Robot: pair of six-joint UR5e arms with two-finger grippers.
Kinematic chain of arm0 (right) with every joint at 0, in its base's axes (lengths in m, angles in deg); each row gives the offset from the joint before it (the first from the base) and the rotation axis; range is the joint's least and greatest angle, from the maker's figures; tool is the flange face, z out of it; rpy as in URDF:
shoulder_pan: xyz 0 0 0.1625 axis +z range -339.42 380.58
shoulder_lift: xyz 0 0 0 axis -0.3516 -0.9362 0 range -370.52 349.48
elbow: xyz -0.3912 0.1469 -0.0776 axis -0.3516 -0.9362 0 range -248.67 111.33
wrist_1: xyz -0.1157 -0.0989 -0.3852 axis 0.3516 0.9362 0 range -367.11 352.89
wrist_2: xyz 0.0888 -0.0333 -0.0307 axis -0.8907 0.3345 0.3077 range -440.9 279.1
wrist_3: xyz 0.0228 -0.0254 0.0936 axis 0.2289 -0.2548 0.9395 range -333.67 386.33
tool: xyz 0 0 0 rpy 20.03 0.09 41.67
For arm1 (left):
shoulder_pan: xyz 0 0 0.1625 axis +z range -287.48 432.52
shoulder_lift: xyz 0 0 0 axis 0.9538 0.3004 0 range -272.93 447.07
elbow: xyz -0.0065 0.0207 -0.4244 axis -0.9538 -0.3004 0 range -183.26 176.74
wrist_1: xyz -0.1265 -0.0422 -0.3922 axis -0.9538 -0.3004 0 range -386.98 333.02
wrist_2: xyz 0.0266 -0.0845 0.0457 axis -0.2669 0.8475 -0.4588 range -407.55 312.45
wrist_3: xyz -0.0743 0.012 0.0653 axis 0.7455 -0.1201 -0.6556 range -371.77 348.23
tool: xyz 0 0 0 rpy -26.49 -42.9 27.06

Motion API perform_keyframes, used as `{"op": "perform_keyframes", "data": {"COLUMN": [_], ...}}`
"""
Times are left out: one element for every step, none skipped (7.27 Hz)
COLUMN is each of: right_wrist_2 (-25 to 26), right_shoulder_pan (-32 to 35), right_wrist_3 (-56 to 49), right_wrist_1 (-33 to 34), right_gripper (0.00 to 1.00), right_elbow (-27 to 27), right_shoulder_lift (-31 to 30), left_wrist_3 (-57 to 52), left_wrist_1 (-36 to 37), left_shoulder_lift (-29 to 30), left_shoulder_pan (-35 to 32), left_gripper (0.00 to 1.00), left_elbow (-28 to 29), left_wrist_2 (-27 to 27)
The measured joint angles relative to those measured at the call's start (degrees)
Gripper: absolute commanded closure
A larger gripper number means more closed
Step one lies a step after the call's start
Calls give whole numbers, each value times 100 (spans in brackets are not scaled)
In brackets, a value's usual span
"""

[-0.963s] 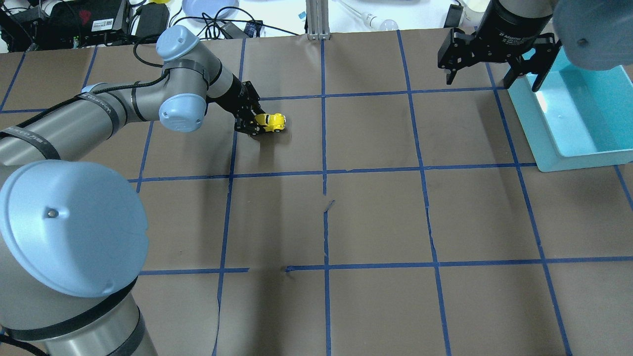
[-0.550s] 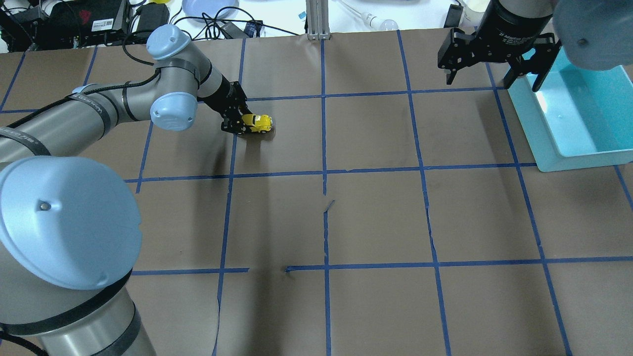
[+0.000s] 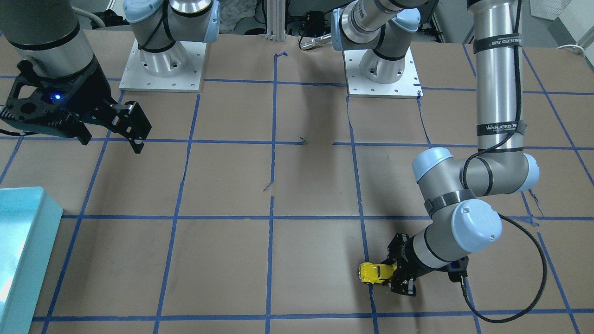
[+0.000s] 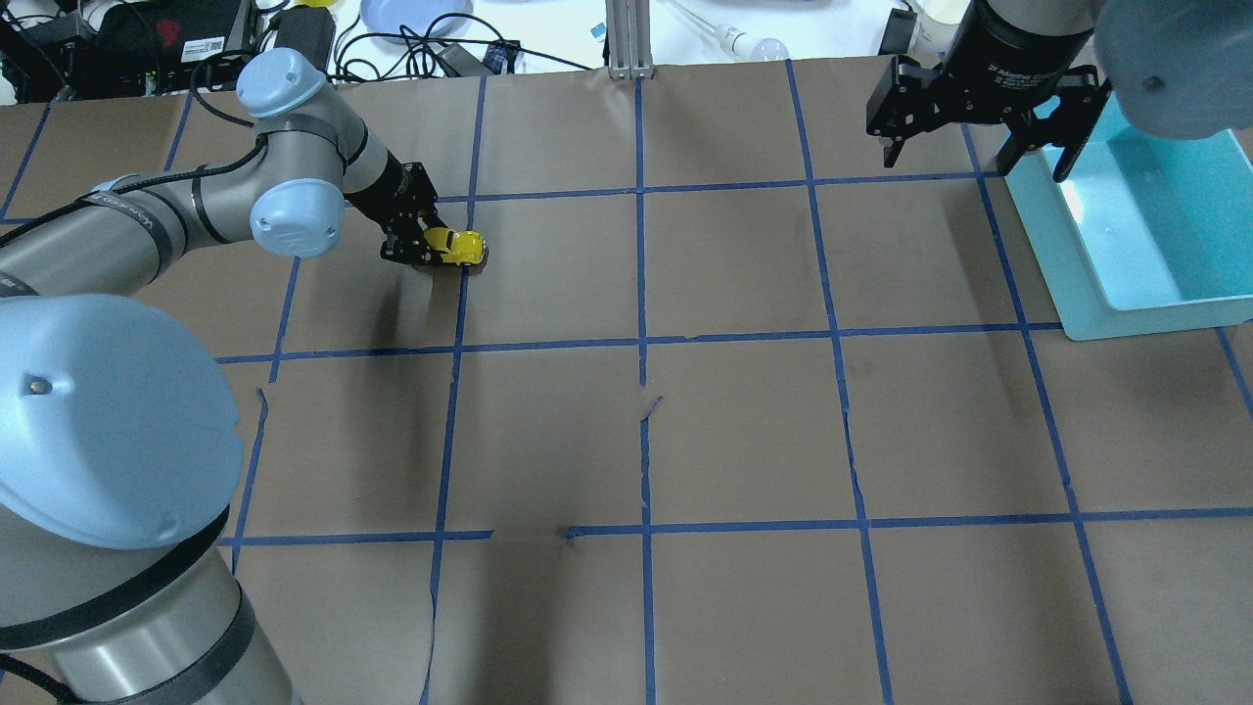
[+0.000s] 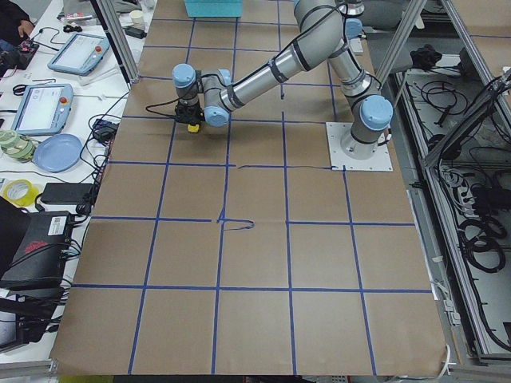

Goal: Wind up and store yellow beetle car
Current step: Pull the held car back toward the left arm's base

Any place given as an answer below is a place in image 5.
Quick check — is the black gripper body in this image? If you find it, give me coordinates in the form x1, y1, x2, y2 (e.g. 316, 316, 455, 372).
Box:
175, 102, 204, 124

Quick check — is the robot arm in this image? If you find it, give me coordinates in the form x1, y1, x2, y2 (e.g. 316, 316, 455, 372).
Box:
172, 1, 393, 160

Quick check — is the light blue storage bin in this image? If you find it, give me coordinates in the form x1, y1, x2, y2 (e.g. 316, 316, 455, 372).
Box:
184, 0, 243, 18

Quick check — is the white paper cup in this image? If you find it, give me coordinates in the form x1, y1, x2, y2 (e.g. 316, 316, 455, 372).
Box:
129, 10, 145, 30

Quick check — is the upper teach pendant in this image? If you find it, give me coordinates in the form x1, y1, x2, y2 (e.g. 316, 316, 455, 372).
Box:
47, 33, 110, 76

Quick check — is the teach pendant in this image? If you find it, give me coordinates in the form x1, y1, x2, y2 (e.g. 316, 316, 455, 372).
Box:
11, 84, 74, 136
47, 33, 110, 76

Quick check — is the blue plastic plate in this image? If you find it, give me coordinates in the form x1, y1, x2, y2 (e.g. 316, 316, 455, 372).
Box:
33, 133, 82, 172

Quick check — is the brown paper table cover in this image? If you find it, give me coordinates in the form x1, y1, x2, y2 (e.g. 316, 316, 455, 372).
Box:
51, 1, 446, 377

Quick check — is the lower teach pendant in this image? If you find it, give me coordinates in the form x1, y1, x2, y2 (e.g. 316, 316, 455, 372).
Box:
11, 84, 74, 136

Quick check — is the black power adapter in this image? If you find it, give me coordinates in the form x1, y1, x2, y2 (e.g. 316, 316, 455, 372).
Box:
41, 183, 93, 205

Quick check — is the green tape rolls stack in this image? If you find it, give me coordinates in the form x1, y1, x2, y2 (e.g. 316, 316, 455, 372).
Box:
1, 130, 37, 163

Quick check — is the yellow tape roll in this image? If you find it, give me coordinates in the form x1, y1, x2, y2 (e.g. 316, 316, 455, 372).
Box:
2, 180, 39, 207

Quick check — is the black computer box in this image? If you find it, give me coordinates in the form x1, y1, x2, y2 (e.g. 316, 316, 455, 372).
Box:
1, 208, 72, 290

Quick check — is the black corrugated cable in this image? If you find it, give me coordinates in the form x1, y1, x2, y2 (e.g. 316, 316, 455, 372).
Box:
145, 99, 180, 119

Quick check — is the aluminium frame post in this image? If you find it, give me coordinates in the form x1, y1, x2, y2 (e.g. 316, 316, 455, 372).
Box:
90, 0, 140, 85

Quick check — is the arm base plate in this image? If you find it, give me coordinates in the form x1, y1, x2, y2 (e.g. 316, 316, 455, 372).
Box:
326, 122, 393, 172

